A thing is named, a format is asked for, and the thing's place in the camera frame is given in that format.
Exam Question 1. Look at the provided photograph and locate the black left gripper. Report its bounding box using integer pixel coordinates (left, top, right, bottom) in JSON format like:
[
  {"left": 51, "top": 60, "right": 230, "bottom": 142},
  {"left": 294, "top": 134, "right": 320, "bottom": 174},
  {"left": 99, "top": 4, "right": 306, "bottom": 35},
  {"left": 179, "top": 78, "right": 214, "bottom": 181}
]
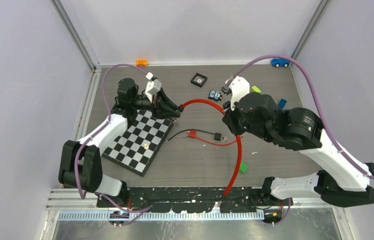
[{"left": 131, "top": 88, "right": 180, "bottom": 120}]

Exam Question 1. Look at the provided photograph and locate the red cable lock chrome cylinder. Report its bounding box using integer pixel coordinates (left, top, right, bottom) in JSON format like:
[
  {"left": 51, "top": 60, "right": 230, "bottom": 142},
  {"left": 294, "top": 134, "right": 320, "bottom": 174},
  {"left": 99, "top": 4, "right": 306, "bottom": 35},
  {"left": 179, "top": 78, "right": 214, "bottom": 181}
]
[{"left": 177, "top": 98, "right": 244, "bottom": 202}]

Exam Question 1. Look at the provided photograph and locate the small black cable padlock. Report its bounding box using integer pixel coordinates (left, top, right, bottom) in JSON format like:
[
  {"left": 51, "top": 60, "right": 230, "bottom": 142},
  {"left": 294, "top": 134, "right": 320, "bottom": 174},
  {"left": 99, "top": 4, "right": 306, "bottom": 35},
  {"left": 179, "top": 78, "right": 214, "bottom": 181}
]
[{"left": 166, "top": 128, "right": 226, "bottom": 142}]

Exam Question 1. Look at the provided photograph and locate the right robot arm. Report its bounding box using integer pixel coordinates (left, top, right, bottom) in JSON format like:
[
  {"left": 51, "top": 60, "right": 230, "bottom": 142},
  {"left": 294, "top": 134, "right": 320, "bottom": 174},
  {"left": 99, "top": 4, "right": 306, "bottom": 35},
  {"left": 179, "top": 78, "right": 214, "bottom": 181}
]
[{"left": 222, "top": 92, "right": 374, "bottom": 208}]

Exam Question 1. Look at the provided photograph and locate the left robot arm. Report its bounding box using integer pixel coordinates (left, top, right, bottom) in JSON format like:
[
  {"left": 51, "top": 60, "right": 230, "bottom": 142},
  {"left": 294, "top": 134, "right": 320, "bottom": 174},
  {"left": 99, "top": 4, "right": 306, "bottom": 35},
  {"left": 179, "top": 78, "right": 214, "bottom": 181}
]
[{"left": 58, "top": 77, "right": 181, "bottom": 207}]

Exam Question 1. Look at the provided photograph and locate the blue owl toy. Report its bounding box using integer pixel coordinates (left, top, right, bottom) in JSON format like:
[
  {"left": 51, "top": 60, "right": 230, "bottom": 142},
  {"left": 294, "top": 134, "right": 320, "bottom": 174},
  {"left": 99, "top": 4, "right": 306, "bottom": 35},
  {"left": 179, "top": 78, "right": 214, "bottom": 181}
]
[{"left": 207, "top": 90, "right": 223, "bottom": 102}]

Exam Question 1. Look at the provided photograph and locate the lime green block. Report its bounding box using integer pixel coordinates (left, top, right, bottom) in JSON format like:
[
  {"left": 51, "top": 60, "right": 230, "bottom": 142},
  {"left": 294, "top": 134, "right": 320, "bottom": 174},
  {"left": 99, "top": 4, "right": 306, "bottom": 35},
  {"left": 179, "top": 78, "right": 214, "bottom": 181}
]
[{"left": 251, "top": 85, "right": 262, "bottom": 94}]

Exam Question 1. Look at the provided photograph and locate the black square framed box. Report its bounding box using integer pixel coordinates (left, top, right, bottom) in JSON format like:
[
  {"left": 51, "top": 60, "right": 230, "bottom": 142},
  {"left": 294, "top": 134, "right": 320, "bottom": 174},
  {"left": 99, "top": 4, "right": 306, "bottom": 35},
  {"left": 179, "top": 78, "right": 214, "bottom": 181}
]
[{"left": 190, "top": 72, "right": 208, "bottom": 88}]

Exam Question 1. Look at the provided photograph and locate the dark green cube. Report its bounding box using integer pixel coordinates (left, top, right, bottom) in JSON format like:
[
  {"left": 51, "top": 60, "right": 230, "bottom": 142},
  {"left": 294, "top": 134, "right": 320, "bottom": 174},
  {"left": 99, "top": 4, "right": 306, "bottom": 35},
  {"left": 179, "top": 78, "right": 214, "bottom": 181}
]
[{"left": 239, "top": 162, "right": 249, "bottom": 173}]

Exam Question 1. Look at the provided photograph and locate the black white checkerboard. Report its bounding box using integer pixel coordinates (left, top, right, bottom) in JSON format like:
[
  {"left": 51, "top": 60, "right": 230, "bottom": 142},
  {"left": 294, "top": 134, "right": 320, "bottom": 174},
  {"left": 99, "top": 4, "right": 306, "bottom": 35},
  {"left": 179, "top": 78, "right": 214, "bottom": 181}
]
[{"left": 102, "top": 110, "right": 174, "bottom": 177}]

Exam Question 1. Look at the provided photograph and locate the blue lego brick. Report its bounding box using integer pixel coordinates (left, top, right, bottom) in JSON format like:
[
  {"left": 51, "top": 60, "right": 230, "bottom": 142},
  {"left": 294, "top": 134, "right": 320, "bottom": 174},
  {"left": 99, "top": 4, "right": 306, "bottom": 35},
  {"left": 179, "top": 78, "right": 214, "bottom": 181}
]
[{"left": 278, "top": 98, "right": 287, "bottom": 110}]

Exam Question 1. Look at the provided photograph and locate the orange toy car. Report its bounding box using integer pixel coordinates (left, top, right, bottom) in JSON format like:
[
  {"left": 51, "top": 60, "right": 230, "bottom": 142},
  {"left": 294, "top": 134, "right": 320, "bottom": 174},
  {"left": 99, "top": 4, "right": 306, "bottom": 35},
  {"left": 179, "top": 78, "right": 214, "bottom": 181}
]
[{"left": 135, "top": 58, "right": 148, "bottom": 67}]

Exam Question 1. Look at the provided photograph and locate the blue toy car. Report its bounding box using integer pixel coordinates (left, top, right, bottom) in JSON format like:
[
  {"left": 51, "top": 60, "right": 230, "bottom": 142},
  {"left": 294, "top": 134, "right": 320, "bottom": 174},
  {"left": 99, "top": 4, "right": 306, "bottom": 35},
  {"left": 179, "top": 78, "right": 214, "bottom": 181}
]
[{"left": 270, "top": 58, "right": 291, "bottom": 68}]

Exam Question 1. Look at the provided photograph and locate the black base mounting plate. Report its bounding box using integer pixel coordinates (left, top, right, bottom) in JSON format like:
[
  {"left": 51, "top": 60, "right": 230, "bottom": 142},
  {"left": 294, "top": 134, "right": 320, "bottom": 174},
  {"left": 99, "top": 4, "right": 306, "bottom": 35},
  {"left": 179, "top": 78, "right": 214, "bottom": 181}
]
[{"left": 96, "top": 186, "right": 293, "bottom": 214}]

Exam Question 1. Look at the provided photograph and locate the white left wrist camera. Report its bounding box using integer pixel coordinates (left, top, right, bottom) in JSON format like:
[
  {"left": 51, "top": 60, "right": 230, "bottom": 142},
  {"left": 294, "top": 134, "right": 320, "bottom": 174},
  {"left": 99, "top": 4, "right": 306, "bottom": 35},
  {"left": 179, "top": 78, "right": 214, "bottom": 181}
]
[{"left": 144, "top": 79, "right": 162, "bottom": 103}]

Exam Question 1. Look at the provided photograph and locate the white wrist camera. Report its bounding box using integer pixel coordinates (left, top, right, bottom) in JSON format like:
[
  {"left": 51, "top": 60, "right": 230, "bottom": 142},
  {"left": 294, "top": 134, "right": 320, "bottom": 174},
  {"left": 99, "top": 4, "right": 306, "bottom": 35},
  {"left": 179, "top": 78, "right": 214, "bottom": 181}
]
[
  {"left": 144, "top": 79, "right": 162, "bottom": 103},
  {"left": 229, "top": 76, "right": 251, "bottom": 111}
]

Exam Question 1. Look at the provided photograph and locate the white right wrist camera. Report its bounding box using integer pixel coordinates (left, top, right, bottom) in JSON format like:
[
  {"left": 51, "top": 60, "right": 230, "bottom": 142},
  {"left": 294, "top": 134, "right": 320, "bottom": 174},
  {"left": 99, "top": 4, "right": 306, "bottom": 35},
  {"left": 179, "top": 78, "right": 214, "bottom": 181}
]
[{"left": 229, "top": 76, "right": 251, "bottom": 111}]

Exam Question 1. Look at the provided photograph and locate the small red cable padlock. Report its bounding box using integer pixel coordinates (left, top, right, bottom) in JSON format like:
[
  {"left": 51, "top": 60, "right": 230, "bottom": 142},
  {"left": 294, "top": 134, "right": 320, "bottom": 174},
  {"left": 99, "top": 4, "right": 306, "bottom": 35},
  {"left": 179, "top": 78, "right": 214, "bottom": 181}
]
[{"left": 183, "top": 130, "right": 243, "bottom": 147}]

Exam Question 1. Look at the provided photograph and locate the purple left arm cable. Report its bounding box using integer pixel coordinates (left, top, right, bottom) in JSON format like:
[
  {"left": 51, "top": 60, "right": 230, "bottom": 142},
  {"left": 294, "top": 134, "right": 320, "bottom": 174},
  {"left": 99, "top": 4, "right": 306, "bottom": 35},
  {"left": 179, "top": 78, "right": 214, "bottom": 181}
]
[{"left": 73, "top": 63, "right": 155, "bottom": 226}]

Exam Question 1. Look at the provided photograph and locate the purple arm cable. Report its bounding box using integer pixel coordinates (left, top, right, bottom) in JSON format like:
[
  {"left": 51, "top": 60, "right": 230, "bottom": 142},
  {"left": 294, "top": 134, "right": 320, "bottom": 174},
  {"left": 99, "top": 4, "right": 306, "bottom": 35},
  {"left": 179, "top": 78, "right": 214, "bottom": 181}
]
[
  {"left": 224, "top": 54, "right": 374, "bottom": 200},
  {"left": 73, "top": 63, "right": 155, "bottom": 226}
]

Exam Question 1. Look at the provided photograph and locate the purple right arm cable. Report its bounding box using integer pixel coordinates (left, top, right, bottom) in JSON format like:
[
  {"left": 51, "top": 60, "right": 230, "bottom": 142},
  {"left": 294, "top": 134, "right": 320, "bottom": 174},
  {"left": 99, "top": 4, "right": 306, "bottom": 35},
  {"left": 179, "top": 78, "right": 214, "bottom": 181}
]
[{"left": 224, "top": 54, "right": 374, "bottom": 200}]

